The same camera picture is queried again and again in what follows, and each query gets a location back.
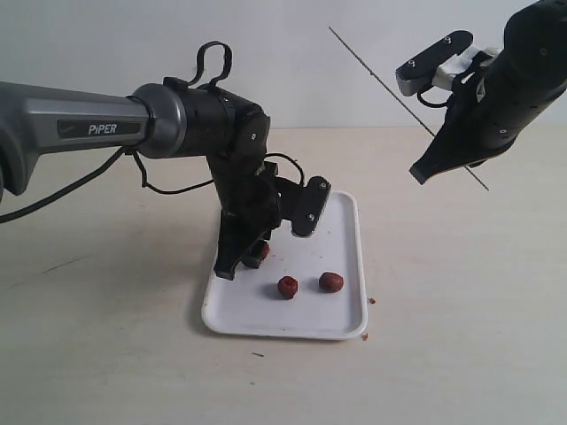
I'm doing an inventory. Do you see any right grey black robot arm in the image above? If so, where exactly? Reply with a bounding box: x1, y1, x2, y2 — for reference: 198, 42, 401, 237
396, 1, 566, 183

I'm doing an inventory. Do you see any red fruit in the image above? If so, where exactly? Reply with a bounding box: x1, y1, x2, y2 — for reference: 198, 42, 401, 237
277, 275, 299, 300
260, 242, 270, 262
318, 272, 345, 293

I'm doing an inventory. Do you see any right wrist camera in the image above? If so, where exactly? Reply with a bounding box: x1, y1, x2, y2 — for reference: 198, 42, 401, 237
395, 30, 501, 97

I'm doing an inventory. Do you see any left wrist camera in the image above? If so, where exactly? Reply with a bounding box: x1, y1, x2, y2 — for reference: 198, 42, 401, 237
276, 175, 331, 238

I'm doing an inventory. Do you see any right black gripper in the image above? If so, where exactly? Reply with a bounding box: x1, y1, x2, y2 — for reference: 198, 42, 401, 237
409, 61, 566, 184

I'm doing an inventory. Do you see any left grey black robot arm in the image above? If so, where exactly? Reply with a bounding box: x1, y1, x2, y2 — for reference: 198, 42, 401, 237
1, 79, 281, 280

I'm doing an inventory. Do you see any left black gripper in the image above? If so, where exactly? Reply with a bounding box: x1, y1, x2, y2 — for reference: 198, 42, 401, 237
207, 145, 281, 280

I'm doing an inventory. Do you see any white rectangular plastic tray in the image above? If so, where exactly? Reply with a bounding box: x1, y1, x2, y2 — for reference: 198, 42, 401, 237
201, 191, 368, 340

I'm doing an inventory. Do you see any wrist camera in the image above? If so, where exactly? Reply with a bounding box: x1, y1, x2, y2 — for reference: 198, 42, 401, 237
276, 175, 331, 238
395, 30, 501, 97

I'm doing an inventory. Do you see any thin metal skewer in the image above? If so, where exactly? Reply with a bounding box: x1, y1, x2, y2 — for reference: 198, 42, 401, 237
327, 26, 490, 191

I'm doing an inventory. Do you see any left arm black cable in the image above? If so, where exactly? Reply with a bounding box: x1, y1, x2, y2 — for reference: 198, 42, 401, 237
0, 40, 307, 222

